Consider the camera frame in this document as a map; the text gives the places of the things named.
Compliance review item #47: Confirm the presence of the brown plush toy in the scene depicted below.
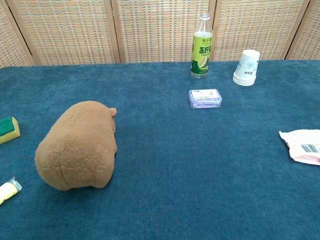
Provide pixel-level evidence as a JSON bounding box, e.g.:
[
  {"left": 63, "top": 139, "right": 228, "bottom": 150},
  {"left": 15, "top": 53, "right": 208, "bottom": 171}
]
[{"left": 34, "top": 100, "right": 118, "bottom": 192}]

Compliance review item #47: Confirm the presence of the blue table cloth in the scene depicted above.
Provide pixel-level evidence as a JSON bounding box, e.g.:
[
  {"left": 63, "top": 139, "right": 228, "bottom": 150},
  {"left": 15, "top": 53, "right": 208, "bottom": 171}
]
[{"left": 0, "top": 59, "right": 320, "bottom": 240}]

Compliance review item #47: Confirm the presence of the clear box of purple floss picks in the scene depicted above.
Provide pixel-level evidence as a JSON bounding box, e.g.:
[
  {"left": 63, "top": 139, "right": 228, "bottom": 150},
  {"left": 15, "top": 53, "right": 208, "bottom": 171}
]
[{"left": 188, "top": 88, "right": 223, "bottom": 110}]

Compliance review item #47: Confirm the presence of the clear bottle with green label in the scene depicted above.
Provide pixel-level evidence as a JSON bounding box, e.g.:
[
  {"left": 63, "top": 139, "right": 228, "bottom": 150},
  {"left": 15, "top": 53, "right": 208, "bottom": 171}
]
[{"left": 190, "top": 12, "right": 214, "bottom": 79}]

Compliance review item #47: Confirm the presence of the woven folding screen panel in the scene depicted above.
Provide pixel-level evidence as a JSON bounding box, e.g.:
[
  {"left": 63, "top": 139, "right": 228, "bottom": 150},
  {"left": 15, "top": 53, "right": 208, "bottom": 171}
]
[
  {"left": 285, "top": 0, "right": 320, "bottom": 61},
  {"left": 0, "top": 0, "right": 36, "bottom": 69},
  {"left": 6, "top": 0, "right": 122, "bottom": 67},
  {"left": 211, "top": 0, "right": 312, "bottom": 62},
  {"left": 110, "top": 0, "right": 217, "bottom": 64}
]

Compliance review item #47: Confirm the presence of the white paper cup stack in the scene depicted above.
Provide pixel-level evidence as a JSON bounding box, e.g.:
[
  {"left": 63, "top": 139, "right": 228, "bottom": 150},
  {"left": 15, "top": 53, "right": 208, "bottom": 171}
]
[{"left": 232, "top": 49, "right": 261, "bottom": 87}]

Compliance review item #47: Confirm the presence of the pink white wipes packet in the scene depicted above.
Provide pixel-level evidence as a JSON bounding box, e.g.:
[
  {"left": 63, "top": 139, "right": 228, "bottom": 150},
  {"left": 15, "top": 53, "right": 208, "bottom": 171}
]
[{"left": 278, "top": 128, "right": 320, "bottom": 166}]

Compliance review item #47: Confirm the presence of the yellow sponge with green pad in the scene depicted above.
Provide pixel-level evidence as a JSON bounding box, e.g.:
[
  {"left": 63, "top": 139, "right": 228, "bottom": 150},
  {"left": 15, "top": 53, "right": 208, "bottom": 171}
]
[{"left": 0, "top": 115, "right": 21, "bottom": 145}]

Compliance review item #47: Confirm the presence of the yellow item in clear wrapper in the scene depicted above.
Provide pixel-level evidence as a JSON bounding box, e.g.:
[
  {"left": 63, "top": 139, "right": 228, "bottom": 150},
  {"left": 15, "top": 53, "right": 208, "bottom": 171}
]
[{"left": 0, "top": 176, "right": 23, "bottom": 206}]

